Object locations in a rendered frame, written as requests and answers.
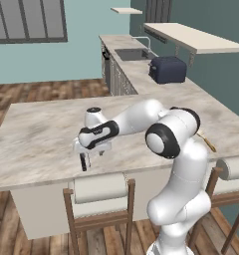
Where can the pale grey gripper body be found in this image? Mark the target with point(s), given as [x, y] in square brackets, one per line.
[91, 146]

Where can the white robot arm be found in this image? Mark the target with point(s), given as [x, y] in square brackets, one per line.
[178, 186]

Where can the wooden stool with white cushion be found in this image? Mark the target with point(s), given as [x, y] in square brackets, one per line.
[100, 199]
[229, 186]

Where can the cream island cabinet body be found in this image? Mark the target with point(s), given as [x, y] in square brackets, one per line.
[38, 212]

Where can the white cupboard run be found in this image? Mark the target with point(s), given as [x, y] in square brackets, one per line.
[117, 77]

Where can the grey sink basin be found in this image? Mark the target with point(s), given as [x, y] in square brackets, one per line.
[133, 54]

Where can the dark blue toaster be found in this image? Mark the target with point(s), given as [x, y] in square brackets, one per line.
[168, 69]

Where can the wooden utensil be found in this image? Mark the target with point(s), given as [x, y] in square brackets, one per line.
[207, 142]

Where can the silver tap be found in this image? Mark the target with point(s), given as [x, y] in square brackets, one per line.
[146, 43]

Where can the dark framed window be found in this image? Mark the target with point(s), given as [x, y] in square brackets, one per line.
[27, 20]

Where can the dark rail under shelf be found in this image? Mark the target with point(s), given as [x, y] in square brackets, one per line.
[155, 35]

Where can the small cream wall shelf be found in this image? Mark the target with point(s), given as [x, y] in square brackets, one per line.
[126, 10]

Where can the long cream wall shelf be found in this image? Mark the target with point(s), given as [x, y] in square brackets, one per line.
[194, 38]

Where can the dark slatted wall panel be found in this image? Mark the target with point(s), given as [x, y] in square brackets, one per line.
[158, 10]

